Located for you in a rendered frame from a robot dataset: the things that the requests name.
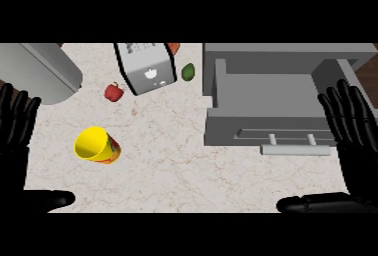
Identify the red bell pepper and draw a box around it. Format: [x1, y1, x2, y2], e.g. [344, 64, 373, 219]
[103, 82, 125, 103]

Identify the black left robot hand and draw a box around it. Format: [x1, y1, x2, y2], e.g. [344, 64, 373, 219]
[0, 82, 76, 214]

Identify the green bell pepper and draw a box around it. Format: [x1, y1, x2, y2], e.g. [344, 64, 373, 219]
[180, 62, 198, 82]

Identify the yellow cup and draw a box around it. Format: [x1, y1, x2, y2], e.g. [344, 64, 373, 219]
[72, 125, 122, 165]

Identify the silver toaster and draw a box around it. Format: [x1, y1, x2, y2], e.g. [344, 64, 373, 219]
[112, 43, 178, 97]

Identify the grey rounded appliance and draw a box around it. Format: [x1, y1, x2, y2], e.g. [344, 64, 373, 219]
[0, 43, 84, 106]

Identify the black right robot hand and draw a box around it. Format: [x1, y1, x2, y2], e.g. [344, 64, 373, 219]
[274, 78, 378, 214]

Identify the grey open drawer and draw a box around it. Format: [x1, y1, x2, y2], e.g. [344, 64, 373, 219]
[202, 58, 345, 147]

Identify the grey cabinet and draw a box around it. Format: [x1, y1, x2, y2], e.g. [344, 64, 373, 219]
[200, 43, 378, 109]

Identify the pale grey drawer handle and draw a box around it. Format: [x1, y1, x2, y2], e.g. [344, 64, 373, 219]
[260, 133, 332, 157]

